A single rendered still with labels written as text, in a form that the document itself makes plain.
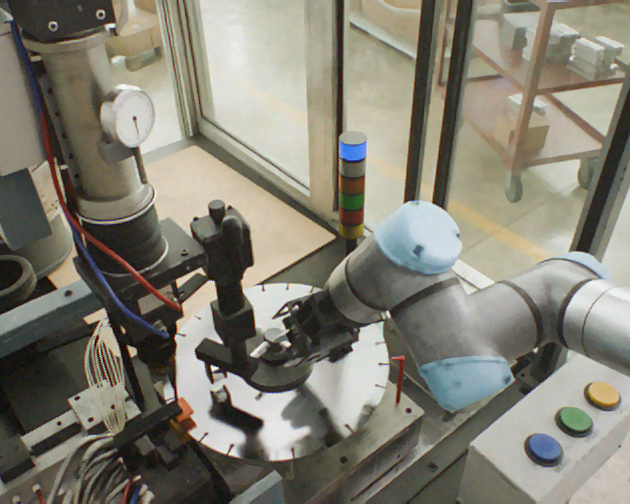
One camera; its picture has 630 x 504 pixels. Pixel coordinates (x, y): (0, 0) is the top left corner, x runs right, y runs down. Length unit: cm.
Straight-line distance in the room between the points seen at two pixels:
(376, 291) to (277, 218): 91
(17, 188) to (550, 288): 55
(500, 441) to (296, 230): 75
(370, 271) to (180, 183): 113
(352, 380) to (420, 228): 36
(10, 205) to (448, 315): 47
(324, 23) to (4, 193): 75
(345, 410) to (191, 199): 90
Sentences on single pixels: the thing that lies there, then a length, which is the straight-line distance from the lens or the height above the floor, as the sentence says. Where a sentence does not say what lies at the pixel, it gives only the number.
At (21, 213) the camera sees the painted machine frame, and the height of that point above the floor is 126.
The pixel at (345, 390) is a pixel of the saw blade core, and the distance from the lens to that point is 88.
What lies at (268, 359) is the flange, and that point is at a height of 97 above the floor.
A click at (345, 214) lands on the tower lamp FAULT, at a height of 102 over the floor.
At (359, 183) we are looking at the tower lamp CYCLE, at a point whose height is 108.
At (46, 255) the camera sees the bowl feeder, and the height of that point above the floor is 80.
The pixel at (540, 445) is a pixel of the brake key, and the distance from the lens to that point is 92.
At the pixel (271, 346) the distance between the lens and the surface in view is 87.
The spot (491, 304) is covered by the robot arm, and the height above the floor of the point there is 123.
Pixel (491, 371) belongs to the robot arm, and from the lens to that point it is 58.
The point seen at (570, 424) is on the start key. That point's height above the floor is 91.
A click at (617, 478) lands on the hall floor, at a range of 207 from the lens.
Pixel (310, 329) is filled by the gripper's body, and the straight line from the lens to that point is 72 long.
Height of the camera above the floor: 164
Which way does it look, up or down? 40 degrees down
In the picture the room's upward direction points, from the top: 2 degrees counter-clockwise
